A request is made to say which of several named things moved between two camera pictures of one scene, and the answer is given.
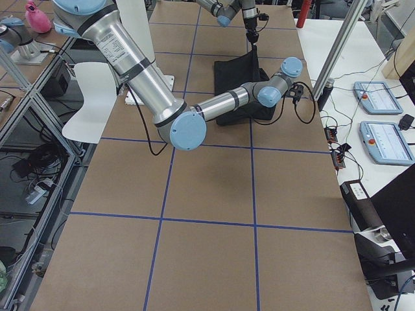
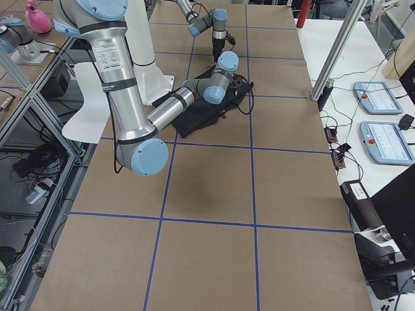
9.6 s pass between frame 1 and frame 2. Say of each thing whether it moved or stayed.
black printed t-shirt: moved
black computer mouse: stayed
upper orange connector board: stayed
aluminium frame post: stayed
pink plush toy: stayed
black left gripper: moved
